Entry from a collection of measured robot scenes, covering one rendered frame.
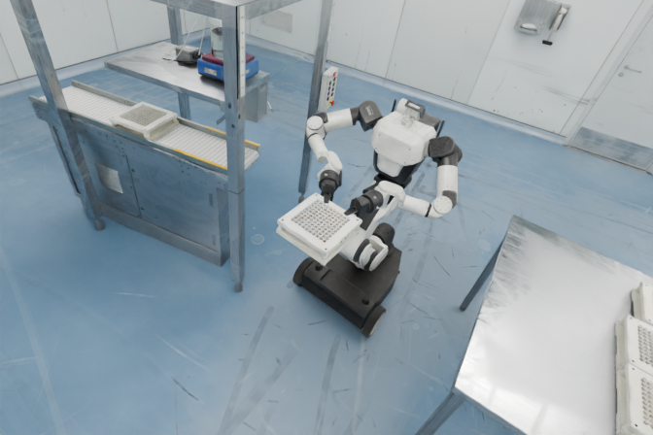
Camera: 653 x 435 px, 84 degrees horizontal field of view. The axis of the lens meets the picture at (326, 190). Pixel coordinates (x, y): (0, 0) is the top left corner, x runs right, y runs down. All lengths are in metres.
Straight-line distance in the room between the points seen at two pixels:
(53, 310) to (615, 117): 5.55
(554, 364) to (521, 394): 0.21
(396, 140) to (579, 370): 1.12
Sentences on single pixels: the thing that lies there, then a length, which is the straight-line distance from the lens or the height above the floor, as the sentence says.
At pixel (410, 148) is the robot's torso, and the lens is 1.73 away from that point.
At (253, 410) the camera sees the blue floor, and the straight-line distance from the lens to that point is 2.12.
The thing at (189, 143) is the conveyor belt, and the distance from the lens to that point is 2.13.
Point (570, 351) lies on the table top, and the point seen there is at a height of 0.82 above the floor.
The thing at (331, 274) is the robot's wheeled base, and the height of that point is 0.19.
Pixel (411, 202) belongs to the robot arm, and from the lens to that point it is 1.65.
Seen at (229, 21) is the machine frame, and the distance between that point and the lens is 1.45.
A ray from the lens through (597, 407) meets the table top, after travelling 1.67.
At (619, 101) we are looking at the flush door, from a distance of 5.38.
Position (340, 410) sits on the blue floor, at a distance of 2.16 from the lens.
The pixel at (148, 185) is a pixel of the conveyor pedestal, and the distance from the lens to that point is 2.45.
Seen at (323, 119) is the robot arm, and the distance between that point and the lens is 1.84.
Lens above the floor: 2.00
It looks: 39 degrees down
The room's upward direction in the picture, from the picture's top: 10 degrees clockwise
